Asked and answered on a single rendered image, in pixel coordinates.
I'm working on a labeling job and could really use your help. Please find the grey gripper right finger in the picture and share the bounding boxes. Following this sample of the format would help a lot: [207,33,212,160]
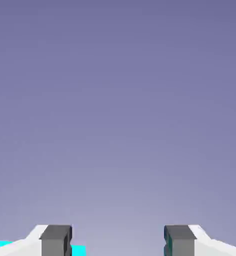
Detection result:
[163,224,236,256]

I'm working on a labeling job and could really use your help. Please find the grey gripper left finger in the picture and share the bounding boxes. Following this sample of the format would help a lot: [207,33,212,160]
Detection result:
[0,224,73,256]

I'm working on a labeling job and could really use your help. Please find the large cyan box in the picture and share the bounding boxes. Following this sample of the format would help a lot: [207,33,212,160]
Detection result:
[0,240,87,256]

